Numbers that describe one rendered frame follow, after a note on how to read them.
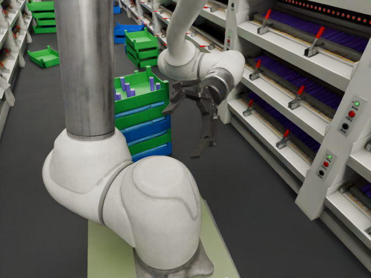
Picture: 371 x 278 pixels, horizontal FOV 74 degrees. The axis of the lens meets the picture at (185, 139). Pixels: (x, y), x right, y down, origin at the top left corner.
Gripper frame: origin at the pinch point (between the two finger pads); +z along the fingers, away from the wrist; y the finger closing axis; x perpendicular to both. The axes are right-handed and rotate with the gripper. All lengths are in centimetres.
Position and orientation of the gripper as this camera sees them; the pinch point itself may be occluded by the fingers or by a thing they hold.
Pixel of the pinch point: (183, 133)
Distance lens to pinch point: 58.1
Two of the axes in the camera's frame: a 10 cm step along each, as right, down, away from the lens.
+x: 7.7, -1.2, -6.2
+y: -4.7, -7.7, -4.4
